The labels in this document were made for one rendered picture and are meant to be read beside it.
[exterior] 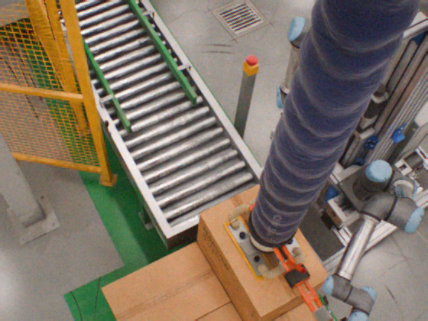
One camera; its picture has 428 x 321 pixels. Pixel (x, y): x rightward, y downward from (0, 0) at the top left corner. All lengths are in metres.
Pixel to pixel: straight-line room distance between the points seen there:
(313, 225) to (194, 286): 0.99
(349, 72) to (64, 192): 2.85
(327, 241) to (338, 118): 2.13
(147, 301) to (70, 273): 0.83
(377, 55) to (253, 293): 1.58
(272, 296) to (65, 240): 1.66
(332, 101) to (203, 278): 1.80
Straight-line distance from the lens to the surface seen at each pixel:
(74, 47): 2.63
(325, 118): 1.50
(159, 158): 3.29
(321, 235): 3.57
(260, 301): 2.59
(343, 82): 1.37
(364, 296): 2.21
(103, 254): 3.66
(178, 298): 2.98
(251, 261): 2.61
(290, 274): 2.50
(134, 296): 2.99
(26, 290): 3.69
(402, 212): 2.24
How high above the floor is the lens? 3.44
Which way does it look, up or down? 61 degrees down
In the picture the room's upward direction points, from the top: 8 degrees clockwise
